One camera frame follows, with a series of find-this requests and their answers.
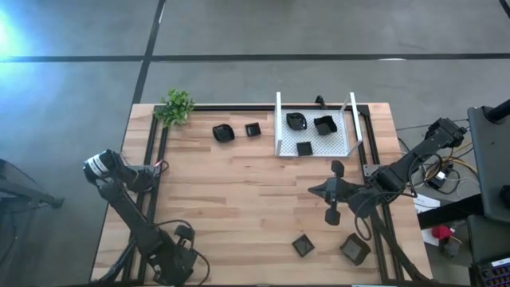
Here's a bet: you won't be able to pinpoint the black aluminium table frame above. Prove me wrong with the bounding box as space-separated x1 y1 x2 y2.
90 104 434 287

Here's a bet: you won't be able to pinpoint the white paper sheets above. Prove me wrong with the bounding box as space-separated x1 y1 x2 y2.
411 191 441 214

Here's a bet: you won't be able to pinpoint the black rounded mini plate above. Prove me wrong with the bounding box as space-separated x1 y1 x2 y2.
285 112 308 132
211 124 236 144

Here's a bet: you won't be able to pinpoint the yellow cable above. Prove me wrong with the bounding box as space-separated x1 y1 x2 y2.
422 141 479 180

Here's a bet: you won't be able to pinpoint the dark grey side desk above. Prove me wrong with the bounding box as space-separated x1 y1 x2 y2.
466 104 510 224

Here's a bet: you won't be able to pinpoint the black large square mini plate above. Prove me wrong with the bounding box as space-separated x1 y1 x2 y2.
339 233 372 267
313 115 339 136

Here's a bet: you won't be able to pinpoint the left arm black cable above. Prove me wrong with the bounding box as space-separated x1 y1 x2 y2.
155 218 211 285

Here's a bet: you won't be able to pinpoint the white perforated dish rack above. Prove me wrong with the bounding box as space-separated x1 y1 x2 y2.
273 91 364 159

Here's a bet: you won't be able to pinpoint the red object on floor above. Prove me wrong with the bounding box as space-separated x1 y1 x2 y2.
432 225 453 241

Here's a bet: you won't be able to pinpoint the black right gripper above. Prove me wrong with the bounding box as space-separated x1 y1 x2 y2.
308 159 354 227

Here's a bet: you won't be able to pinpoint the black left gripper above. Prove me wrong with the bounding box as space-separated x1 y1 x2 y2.
149 224 200 286

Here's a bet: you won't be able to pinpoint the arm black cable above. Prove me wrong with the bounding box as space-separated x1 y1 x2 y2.
155 218 211 285
353 190 418 242

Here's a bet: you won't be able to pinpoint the green plant in white pot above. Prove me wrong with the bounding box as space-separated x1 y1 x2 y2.
152 88 196 129

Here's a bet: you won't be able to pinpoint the dark grey floor stand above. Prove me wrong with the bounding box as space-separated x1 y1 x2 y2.
0 158 65 212

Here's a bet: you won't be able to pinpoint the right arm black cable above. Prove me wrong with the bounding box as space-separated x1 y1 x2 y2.
353 190 418 242

